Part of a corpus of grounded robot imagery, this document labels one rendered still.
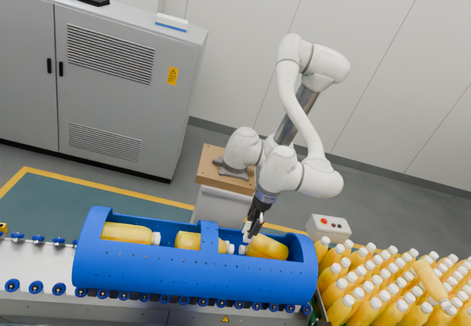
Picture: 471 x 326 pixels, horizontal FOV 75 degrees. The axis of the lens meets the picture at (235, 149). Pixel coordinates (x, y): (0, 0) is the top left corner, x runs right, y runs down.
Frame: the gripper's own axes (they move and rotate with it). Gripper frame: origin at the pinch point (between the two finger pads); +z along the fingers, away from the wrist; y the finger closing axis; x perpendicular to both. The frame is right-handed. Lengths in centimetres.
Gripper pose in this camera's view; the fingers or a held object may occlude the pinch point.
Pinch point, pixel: (248, 232)
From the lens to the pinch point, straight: 128.4
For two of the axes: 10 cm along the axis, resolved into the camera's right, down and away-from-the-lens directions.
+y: 0.7, 5.7, -8.2
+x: 9.6, 1.9, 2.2
